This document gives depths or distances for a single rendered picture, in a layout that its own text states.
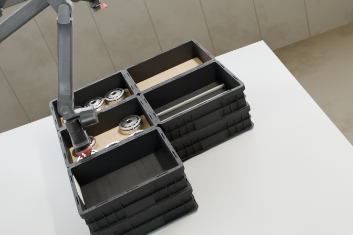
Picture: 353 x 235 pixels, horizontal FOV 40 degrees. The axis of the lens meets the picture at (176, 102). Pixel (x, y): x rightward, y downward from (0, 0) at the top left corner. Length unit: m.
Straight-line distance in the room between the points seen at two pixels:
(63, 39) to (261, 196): 0.93
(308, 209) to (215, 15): 2.37
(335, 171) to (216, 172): 0.47
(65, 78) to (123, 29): 1.95
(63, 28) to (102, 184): 0.62
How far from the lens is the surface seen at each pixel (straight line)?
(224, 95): 2.03
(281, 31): 4.13
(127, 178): 1.95
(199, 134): 2.07
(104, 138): 2.22
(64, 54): 1.87
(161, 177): 1.73
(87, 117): 1.94
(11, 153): 2.72
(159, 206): 1.81
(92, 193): 1.97
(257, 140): 2.12
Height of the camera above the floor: 2.02
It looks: 32 degrees down
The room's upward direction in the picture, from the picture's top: 20 degrees counter-clockwise
